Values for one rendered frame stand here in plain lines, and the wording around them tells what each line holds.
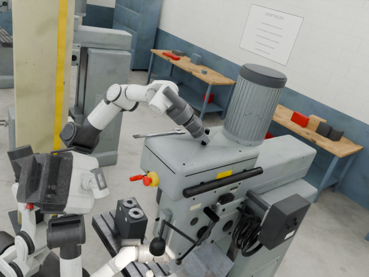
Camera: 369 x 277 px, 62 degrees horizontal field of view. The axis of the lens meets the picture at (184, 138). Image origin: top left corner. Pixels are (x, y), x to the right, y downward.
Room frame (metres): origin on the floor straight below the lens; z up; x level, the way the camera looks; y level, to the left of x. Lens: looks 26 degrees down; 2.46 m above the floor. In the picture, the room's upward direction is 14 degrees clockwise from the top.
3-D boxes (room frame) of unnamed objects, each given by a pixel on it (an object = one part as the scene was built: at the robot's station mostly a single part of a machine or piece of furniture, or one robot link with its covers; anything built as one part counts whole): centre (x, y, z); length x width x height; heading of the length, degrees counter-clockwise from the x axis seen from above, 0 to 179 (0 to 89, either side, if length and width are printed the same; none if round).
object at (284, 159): (1.51, -0.44, 1.66); 0.80 x 0.23 x 0.20; 135
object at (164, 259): (1.13, 0.00, 1.23); 0.13 x 0.12 x 0.10; 20
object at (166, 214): (1.08, 0.00, 1.45); 0.04 x 0.04 x 0.21; 45
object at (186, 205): (1.19, -0.11, 1.68); 0.34 x 0.24 x 0.10; 135
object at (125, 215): (1.50, 0.21, 1.06); 0.22 x 0.12 x 0.20; 38
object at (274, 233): (1.13, -0.53, 1.62); 0.20 x 0.09 x 0.21; 135
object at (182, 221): (1.16, -0.09, 1.47); 0.21 x 0.19 x 0.32; 45
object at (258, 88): (1.34, -0.26, 2.05); 0.20 x 0.20 x 0.32
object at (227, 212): (1.30, -0.22, 1.47); 0.24 x 0.19 x 0.26; 45
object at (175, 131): (1.14, 0.10, 1.89); 0.24 x 0.04 x 0.01; 133
